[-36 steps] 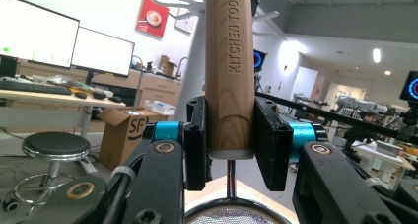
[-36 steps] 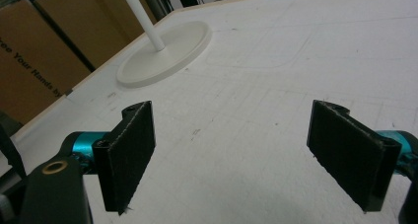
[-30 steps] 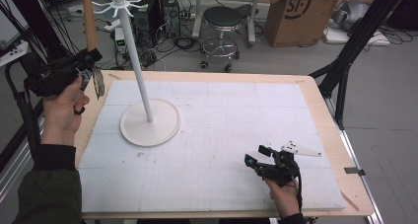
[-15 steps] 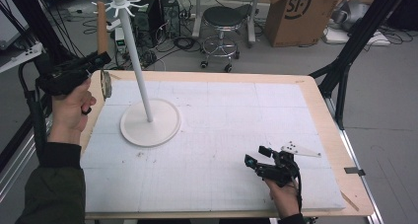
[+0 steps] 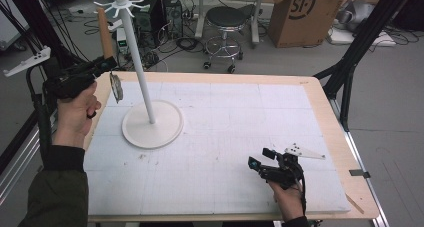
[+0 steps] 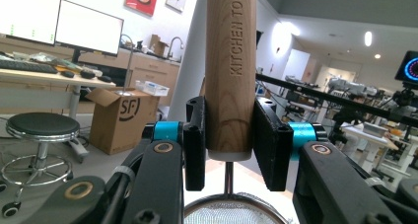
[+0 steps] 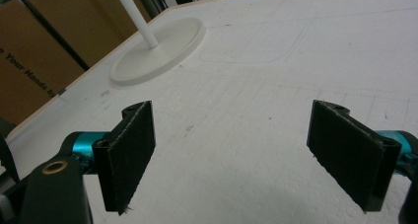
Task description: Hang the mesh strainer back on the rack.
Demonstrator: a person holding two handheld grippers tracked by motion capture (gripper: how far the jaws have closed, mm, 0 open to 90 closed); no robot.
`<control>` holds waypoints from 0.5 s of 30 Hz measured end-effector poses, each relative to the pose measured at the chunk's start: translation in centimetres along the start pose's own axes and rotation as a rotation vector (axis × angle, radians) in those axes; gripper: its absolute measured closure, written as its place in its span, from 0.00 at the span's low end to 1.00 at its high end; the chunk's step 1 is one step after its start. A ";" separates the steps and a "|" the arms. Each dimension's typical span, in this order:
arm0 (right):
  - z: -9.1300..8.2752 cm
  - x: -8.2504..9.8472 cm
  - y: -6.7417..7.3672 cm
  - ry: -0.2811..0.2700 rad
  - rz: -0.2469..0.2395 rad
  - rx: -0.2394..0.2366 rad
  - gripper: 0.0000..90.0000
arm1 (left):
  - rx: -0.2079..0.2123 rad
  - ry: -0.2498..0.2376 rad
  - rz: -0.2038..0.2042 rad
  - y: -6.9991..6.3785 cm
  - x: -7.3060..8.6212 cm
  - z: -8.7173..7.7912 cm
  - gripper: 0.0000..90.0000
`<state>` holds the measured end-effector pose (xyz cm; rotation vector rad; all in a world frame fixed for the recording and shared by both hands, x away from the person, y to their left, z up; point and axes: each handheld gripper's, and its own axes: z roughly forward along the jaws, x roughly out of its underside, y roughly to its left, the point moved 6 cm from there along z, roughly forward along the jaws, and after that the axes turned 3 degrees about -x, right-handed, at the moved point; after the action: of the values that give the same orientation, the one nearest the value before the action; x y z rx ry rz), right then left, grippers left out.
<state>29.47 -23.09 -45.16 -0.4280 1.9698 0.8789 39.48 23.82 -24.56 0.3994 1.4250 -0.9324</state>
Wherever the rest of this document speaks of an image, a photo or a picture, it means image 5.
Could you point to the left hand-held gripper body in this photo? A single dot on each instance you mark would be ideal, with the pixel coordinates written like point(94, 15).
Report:
point(66, 82)

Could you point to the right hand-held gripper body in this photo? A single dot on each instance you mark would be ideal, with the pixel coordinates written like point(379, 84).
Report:
point(283, 173)

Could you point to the white hook stand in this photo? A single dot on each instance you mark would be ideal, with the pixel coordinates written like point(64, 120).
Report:
point(151, 127)

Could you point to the person's right hand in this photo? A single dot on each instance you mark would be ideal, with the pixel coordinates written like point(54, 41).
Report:
point(288, 202)

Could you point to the person's left hand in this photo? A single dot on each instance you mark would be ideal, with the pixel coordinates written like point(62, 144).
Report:
point(75, 117)

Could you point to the small power supply unit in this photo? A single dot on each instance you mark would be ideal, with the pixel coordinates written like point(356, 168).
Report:
point(122, 42)

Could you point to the white grid mat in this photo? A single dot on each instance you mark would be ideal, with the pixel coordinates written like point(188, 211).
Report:
point(216, 153)

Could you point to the black computer tower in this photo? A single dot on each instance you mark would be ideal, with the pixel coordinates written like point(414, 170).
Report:
point(163, 17)

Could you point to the black tape strip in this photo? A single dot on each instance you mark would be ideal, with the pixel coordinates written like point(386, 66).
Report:
point(360, 173)

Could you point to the thin wooden stick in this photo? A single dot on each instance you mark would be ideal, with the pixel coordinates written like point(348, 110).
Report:
point(355, 204)

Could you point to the wooden table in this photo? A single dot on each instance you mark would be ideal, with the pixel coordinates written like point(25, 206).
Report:
point(333, 97)

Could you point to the black round stool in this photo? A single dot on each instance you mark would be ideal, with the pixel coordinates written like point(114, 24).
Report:
point(225, 18)

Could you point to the brown cardboard box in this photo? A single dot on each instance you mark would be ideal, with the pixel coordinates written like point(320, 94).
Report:
point(300, 23)

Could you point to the white power strip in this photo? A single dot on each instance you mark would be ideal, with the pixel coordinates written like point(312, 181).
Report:
point(363, 38)

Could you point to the grey bag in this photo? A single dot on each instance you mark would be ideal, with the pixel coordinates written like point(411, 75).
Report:
point(355, 13)

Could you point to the black metal frame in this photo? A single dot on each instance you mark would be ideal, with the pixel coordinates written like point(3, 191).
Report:
point(36, 30)
point(363, 40)

